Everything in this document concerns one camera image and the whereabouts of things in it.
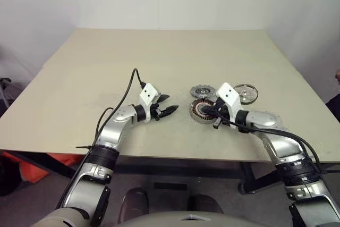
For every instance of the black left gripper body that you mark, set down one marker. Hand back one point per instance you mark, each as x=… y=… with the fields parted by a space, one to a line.
x=157 y=111

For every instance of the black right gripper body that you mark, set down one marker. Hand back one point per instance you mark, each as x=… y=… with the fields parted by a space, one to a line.
x=223 y=115

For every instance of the grey spoked rotor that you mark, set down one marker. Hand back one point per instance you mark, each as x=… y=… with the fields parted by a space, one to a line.
x=196 y=91

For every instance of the round silver motor lid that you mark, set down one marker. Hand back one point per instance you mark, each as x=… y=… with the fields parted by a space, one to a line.
x=249 y=94

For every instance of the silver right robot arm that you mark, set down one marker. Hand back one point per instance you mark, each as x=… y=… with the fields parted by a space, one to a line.
x=265 y=119

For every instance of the round motor housing copper windings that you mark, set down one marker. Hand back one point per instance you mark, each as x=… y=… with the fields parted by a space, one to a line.
x=195 y=112

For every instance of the dark rounded shape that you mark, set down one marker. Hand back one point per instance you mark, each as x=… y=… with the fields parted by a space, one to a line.
x=132 y=203
x=204 y=203

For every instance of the grey robot torso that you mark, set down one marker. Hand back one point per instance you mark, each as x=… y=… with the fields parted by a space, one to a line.
x=191 y=220

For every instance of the person in dark clothing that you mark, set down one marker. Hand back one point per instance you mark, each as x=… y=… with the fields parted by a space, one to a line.
x=335 y=107

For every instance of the orange bag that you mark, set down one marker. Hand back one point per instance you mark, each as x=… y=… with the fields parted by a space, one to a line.
x=34 y=168

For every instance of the black bag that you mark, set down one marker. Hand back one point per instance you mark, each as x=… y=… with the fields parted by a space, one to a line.
x=9 y=179

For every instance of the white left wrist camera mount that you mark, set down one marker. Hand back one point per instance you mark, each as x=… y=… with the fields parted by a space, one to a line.
x=148 y=94

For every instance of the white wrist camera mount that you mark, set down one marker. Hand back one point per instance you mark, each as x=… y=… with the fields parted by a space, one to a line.
x=148 y=94
x=228 y=94

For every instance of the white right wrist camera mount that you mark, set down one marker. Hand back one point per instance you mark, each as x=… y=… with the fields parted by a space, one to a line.
x=228 y=94

